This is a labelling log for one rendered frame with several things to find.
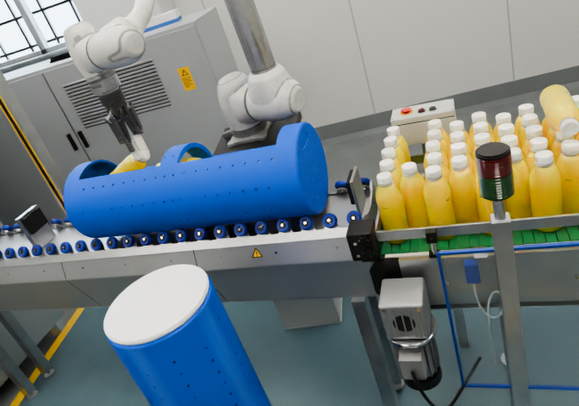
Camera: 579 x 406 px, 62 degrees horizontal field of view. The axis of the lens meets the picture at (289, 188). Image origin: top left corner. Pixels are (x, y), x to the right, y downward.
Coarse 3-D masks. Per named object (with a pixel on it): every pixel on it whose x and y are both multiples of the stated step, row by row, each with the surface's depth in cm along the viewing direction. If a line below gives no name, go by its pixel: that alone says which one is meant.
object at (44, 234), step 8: (32, 208) 194; (24, 216) 190; (32, 216) 191; (40, 216) 195; (24, 224) 189; (32, 224) 191; (40, 224) 195; (48, 224) 200; (24, 232) 191; (32, 232) 191; (40, 232) 196; (48, 232) 199; (32, 240) 193; (40, 240) 195; (48, 240) 199
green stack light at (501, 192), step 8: (512, 176) 92; (480, 184) 94; (488, 184) 92; (496, 184) 91; (504, 184) 91; (512, 184) 92; (480, 192) 96; (488, 192) 93; (496, 192) 92; (504, 192) 92; (512, 192) 93; (496, 200) 93
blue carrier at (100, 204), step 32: (288, 128) 140; (96, 160) 174; (192, 160) 147; (224, 160) 142; (256, 160) 138; (288, 160) 134; (320, 160) 152; (64, 192) 165; (96, 192) 159; (128, 192) 154; (160, 192) 150; (192, 192) 146; (224, 192) 142; (256, 192) 139; (288, 192) 136; (320, 192) 148; (96, 224) 164; (128, 224) 160; (160, 224) 158; (192, 224) 155; (224, 224) 156
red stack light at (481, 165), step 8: (480, 160) 91; (496, 160) 89; (504, 160) 89; (480, 168) 92; (488, 168) 90; (496, 168) 90; (504, 168) 90; (512, 168) 91; (480, 176) 93; (488, 176) 91; (496, 176) 90; (504, 176) 90
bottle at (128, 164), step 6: (132, 156) 160; (126, 162) 160; (132, 162) 159; (138, 162) 160; (144, 162) 160; (120, 168) 162; (126, 168) 161; (132, 168) 160; (138, 168) 161; (144, 168) 163
